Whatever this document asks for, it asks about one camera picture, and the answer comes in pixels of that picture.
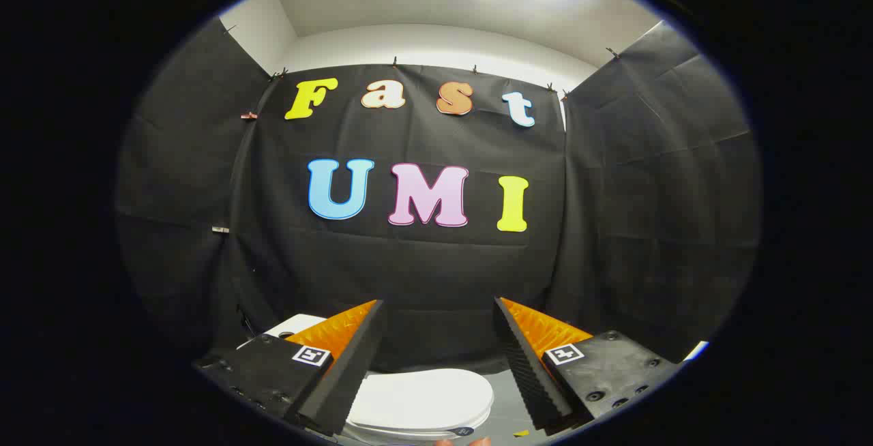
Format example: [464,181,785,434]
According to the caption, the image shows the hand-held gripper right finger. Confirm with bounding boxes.
[494,297,683,432]

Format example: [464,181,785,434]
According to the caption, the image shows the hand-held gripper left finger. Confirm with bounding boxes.
[193,299,386,437]

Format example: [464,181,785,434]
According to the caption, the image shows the white toilet seat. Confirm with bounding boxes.
[345,411,493,442]

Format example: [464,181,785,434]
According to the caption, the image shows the black backdrop cloth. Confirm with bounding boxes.
[115,18,761,373]

